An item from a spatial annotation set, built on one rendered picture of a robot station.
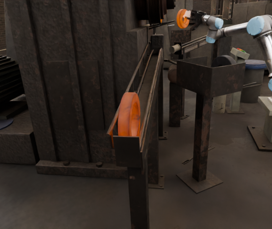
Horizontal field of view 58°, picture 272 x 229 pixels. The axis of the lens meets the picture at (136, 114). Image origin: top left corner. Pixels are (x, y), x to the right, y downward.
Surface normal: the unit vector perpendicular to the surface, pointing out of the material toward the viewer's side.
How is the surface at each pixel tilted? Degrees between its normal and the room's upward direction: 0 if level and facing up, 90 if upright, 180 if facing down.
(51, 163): 0
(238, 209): 0
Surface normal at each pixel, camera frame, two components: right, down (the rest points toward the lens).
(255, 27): -0.84, 0.18
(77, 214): -0.04, -0.93
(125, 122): -0.18, -0.03
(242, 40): 0.11, 0.37
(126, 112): -0.17, -0.32
